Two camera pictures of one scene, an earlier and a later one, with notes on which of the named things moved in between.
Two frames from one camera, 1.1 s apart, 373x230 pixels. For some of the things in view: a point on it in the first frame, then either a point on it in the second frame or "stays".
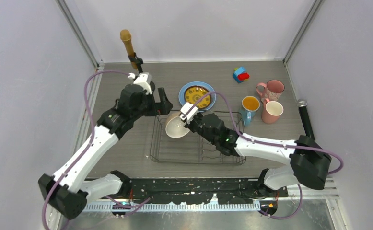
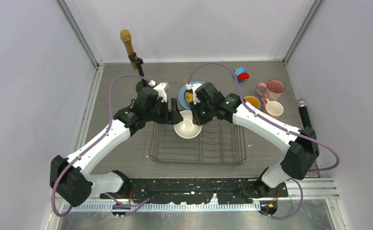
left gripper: (160, 108) -> (170, 118)
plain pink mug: (272, 111) stays
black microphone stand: (138, 62) stays
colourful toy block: (240, 74) stays
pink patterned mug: (272, 91) stays
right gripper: (190, 126) -> (197, 120)
